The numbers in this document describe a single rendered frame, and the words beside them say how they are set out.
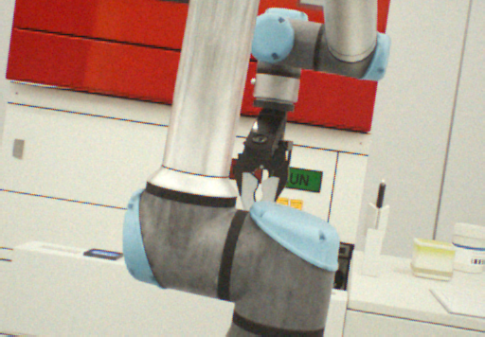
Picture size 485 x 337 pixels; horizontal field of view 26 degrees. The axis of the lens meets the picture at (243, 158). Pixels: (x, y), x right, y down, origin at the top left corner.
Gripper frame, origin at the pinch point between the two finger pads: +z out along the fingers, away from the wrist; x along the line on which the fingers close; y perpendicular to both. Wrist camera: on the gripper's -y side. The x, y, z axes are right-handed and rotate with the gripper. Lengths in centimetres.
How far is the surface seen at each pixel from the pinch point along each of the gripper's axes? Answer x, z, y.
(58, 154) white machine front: 55, -2, 51
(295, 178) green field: 2, -4, 55
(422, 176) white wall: -23, -2, 206
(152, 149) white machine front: 34, -6, 52
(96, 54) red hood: 48, -25, 46
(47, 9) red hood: 60, -33, 45
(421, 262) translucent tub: -27.8, 6.3, 29.9
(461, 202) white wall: -38, 5, 207
